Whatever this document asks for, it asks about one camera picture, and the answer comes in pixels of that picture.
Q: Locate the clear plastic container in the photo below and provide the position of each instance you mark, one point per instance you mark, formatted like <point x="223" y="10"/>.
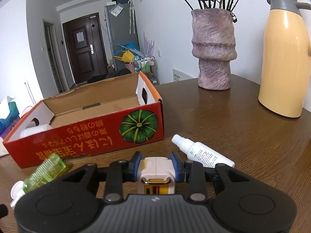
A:
<point x="35" y="130"/>

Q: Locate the red orange cardboard box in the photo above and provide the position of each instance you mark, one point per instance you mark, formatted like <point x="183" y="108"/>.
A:
<point x="97" y="118"/>

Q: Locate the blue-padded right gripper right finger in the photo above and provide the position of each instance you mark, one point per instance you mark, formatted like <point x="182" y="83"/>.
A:
<point x="191" y="173"/>

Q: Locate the green transparent bottle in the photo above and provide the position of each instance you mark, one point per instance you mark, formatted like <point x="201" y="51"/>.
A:
<point x="50" y="169"/>

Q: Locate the purple textured vase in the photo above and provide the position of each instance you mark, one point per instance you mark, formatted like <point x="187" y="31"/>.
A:
<point x="214" y="45"/>

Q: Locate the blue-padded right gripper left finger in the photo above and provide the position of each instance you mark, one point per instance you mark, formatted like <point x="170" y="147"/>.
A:
<point x="118" y="173"/>

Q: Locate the metal utility cart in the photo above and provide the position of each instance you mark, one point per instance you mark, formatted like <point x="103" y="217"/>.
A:
<point x="147" y="65"/>

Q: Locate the white yellow charger cube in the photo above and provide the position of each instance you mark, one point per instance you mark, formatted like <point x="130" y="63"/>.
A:
<point x="156" y="176"/>

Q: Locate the white spray bottle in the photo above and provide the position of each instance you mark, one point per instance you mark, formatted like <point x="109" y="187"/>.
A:
<point x="199" y="152"/>

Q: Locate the dark brown entrance door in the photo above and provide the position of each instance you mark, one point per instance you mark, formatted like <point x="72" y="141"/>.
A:
<point x="85" y="47"/>

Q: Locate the yellow thermos jug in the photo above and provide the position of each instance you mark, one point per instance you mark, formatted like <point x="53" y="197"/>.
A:
<point x="286" y="59"/>

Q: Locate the grey refrigerator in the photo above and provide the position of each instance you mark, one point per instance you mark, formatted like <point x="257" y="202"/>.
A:
<point x="121" y="28"/>

